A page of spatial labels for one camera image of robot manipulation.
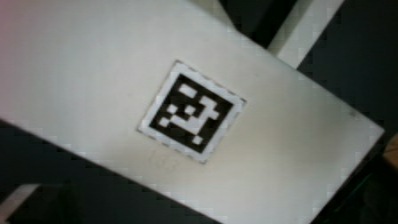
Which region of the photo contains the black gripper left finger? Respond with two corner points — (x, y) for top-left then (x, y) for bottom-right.
(0, 183), (78, 224)

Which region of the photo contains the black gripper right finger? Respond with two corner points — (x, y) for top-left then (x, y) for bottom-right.
(322, 156), (398, 224)

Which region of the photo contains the white cabinet top block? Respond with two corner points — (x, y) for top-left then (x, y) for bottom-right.
(0, 0), (384, 224)

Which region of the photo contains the white U-shaped fence wall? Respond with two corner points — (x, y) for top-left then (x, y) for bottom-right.
(268, 0), (345, 68)

